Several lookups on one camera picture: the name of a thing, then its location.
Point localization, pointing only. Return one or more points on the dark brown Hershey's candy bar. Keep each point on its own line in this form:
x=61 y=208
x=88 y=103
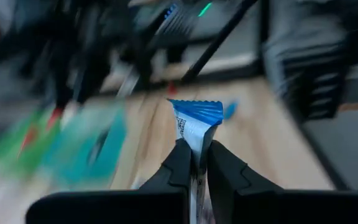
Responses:
x=96 y=146

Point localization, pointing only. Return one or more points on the small red tag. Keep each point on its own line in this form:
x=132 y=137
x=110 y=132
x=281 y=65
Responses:
x=172 y=88

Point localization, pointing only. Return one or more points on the green plastic basket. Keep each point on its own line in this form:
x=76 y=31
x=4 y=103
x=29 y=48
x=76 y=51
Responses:
x=8 y=152

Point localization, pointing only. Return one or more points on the red KitKat candy bar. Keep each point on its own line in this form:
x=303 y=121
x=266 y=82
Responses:
x=30 y=137
x=54 y=115

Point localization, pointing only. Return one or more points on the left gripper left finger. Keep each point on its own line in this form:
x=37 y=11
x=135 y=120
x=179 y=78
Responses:
x=176 y=174

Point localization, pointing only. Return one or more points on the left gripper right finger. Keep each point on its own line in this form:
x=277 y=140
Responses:
x=232 y=186

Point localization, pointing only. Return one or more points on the teal plastic bin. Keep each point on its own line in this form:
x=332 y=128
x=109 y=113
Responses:
x=113 y=149

